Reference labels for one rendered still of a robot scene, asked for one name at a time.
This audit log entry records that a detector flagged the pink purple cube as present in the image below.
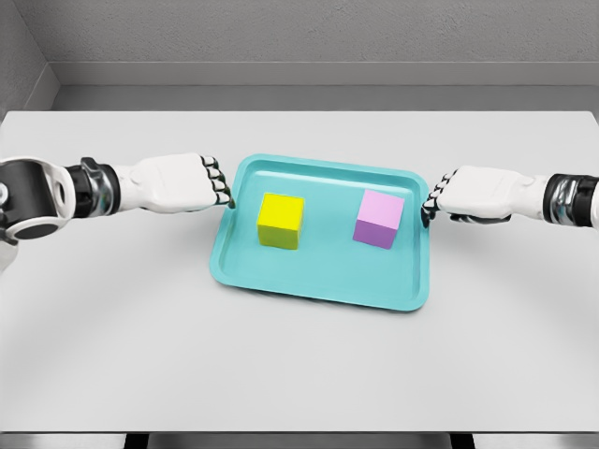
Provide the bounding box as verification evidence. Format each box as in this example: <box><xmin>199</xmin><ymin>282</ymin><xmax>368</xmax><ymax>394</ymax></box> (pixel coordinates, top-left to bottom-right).
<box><xmin>352</xmin><ymin>188</ymin><xmax>406</xmax><ymax>251</ymax></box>

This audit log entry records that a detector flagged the yellow cube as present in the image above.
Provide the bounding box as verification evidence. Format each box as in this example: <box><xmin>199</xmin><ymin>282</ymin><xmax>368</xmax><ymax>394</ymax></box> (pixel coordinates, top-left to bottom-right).
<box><xmin>257</xmin><ymin>192</ymin><xmax>306</xmax><ymax>252</ymax></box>

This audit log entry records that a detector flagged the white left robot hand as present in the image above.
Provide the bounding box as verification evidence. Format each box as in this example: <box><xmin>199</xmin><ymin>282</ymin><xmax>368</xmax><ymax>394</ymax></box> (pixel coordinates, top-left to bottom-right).
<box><xmin>131</xmin><ymin>152</ymin><xmax>235</xmax><ymax>212</ymax></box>

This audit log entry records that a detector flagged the teal plastic tray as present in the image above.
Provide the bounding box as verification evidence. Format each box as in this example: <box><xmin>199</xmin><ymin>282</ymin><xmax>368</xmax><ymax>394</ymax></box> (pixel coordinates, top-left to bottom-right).
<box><xmin>207</xmin><ymin>152</ymin><xmax>431</xmax><ymax>311</ymax></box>

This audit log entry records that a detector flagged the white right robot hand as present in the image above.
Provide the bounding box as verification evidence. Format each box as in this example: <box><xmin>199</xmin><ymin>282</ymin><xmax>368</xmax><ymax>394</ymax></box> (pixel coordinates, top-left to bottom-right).
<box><xmin>421</xmin><ymin>165</ymin><xmax>528</xmax><ymax>229</ymax></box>

